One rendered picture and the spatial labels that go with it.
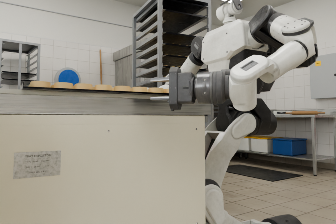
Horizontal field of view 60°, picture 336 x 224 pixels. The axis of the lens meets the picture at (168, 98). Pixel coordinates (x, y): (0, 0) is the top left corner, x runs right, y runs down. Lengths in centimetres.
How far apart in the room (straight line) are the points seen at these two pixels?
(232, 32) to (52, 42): 416
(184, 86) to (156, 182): 32
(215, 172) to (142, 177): 39
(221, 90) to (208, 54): 58
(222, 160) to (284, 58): 54
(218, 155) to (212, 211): 21
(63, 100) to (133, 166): 28
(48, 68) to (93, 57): 78
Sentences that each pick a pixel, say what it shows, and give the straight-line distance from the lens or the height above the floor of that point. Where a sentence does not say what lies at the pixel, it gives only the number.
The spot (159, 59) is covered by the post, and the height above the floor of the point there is 127.
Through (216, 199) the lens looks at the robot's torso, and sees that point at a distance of 117.
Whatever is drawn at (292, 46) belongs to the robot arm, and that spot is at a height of 102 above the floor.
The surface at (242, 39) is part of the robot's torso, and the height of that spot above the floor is 114.
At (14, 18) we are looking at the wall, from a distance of 513.
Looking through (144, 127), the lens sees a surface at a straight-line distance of 90.
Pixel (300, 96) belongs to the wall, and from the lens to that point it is 572.
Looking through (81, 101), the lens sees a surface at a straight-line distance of 85.
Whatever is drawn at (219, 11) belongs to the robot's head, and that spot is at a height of 131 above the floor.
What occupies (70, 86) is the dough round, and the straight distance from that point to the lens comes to 83.
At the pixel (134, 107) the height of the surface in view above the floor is 86.
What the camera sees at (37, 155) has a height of 73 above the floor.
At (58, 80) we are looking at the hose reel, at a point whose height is 143.
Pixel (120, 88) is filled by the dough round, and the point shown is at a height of 92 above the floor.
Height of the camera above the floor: 83
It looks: 4 degrees up
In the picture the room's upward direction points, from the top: straight up
